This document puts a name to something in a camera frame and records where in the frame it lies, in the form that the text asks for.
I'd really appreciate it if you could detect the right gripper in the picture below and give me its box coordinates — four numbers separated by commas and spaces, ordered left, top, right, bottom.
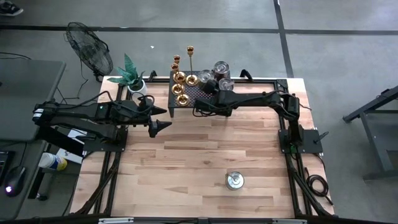
192, 79, 233, 118

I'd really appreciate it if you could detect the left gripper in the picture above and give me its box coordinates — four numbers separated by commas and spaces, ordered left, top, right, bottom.
99, 99, 172, 138

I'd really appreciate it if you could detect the tall brass candlestick holder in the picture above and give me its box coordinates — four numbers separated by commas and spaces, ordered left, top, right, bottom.
185, 45, 200, 87

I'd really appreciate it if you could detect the black perforated riser shelf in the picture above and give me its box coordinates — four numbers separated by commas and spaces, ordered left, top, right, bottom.
167, 70, 233, 118

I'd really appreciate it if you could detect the green plant in white pot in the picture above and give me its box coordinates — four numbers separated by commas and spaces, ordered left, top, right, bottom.
107, 53, 149, 96

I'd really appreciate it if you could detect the white paper sheet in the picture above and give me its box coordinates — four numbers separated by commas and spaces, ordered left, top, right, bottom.
67, 129, 88, 141
55, 147, 84, 165

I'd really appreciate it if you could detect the black floor fan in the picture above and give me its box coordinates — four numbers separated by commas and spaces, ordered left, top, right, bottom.
65, 21, 114, 83

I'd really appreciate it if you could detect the black desk foot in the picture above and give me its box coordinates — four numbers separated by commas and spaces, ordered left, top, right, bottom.
37, 126, 86, 158

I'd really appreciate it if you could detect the white wipes container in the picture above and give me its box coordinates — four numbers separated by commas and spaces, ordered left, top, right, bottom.
37, 152, 68, 172

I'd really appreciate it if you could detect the black desk leg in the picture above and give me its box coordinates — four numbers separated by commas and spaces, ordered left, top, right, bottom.
35, 172, 56, 202

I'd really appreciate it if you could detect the grey standing desk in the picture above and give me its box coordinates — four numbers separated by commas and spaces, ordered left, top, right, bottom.
0, 58, 67, 142

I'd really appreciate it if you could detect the black computer mouse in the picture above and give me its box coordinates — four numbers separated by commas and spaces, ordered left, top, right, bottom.
3, 166, 27, 197

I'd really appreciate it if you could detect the dark keyboard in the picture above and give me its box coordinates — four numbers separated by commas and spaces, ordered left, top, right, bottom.
0, 151, 9, 184

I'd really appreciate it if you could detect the person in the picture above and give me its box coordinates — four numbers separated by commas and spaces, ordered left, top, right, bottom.
0, 0, 24, 16

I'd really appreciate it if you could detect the black aluminium table frame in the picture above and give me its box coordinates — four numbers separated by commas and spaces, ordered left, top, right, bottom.
70, 77, 336, 218

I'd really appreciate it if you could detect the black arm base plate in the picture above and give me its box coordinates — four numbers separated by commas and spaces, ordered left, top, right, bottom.
278, 129, 330, 155
82, 128, 129, 153

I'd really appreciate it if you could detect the silver bracket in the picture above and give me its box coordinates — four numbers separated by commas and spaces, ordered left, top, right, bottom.
272, 218, 308, 224
98, 217, 134, 224

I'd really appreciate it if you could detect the coiled black cable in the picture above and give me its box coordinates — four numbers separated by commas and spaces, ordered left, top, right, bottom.
304, 166, 334, 206

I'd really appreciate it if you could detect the grey table frame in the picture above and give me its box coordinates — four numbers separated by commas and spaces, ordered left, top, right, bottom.
341, 85, 398, 183

